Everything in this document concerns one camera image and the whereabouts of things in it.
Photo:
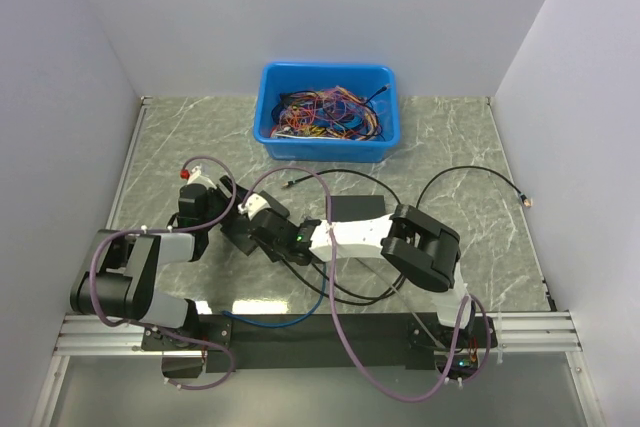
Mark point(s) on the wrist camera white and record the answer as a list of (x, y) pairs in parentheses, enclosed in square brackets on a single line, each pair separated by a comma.
[(254, 204), (196, 175)]

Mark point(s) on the black network switch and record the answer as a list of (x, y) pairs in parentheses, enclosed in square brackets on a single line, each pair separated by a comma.
[(349, 208), (237, 232)]

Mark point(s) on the aluminium rail frame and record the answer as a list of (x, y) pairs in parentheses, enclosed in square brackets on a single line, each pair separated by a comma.
[(110, 382)]

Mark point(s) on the black base beam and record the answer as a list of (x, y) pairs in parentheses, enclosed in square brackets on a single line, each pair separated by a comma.
[(379, 340)]

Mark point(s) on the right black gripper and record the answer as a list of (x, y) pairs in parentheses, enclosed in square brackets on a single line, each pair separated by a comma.
[(273, 254)]

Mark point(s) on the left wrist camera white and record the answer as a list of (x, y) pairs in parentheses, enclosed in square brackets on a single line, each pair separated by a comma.
[(196, 175)]

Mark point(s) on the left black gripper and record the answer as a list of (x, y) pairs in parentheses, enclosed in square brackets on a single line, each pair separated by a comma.
[(239, 195)]

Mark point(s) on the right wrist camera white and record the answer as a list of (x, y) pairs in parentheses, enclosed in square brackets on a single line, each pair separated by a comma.
[(254, 204)]

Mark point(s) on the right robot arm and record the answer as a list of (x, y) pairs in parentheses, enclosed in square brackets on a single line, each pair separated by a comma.
[(419, 247)]

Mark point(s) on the blue plastic bin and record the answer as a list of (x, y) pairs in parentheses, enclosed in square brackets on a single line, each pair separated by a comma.
[(327, 112)]

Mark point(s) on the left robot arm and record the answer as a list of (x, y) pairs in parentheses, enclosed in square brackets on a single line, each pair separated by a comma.
[(127, 266)]

